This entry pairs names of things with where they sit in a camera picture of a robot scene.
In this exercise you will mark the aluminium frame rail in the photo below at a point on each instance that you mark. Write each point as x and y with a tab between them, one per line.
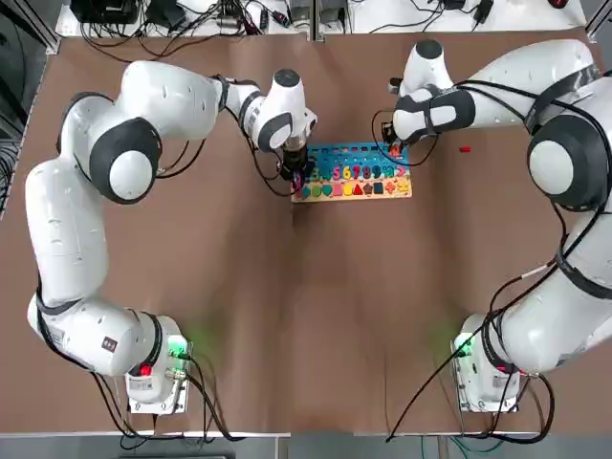
48	28
600	19

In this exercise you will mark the green circle piece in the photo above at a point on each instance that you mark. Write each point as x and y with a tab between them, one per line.
316	191

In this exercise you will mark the blue diamond piece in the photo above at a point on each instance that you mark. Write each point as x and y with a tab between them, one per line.
306	193

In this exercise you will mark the number nine piece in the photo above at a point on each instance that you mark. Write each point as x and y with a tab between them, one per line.
377	171

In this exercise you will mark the red number seven piece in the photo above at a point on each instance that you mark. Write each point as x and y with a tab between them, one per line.
357	172

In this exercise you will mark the yellow equals sign piece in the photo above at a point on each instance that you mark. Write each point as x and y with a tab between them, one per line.
403	185

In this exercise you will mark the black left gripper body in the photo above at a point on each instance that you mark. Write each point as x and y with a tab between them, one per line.
295	159

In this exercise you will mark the orange plus sign piece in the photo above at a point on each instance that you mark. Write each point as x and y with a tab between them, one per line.
391	187

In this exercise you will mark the yellow number six piece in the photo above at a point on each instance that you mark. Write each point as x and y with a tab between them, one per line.
347	172

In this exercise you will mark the red round object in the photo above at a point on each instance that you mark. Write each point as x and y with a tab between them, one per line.
558	3

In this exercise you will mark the dark square piece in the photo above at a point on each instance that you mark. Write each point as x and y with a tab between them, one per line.
378	188

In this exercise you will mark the black box device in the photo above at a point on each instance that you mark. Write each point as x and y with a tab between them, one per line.
105	12

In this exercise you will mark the pink number five piece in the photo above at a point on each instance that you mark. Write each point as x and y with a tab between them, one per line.
337	173

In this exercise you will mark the red triangle piece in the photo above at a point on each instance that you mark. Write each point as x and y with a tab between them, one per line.
357	190

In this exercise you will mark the pink greater-than sign piece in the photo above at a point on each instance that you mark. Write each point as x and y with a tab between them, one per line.
400	169

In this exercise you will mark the aluminium post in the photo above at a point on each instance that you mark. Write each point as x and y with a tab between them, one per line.
316	24

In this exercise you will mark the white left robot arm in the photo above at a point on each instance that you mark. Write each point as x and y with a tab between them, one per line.
67	229

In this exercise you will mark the yellow shape piece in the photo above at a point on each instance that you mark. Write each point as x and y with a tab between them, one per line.
347	190

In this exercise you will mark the brown pentagon piece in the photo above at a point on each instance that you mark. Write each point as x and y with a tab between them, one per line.
368	189

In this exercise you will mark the number eight piece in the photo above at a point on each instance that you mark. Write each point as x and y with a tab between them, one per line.
367	171

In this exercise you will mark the flat black adapter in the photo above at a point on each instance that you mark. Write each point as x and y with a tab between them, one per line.
165	13

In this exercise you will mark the orange number ten piece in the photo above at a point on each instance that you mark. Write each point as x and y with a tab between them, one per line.
395	151

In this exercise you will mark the black power supply box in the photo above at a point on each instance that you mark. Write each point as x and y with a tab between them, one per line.
334	10

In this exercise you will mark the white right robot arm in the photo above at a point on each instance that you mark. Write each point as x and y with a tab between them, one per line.
540	320

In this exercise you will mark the colourful wooden toy board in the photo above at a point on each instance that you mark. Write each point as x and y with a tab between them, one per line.
354	155

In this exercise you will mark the teal heart piece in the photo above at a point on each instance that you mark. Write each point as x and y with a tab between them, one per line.
326	190

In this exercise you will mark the black power adapter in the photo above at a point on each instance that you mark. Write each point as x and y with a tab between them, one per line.
452	4
483	10

